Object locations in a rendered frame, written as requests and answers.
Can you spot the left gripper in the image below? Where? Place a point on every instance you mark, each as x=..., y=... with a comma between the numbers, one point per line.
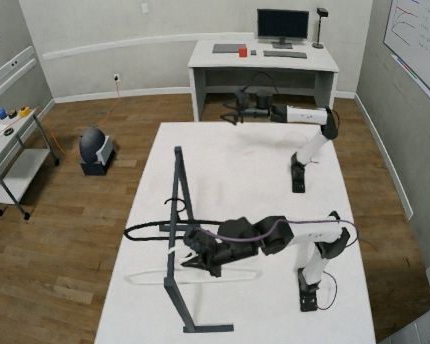
x=206, y=258

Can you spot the black hanger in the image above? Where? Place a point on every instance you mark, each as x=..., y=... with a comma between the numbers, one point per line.
x=167, y=222

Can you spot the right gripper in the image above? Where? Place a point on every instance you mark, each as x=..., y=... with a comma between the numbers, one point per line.
x=243, y=111

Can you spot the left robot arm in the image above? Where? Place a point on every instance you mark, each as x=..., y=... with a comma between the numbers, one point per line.
x=285, y=235

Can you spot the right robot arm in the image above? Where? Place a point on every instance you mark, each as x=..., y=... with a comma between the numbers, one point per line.
x=283, y=114

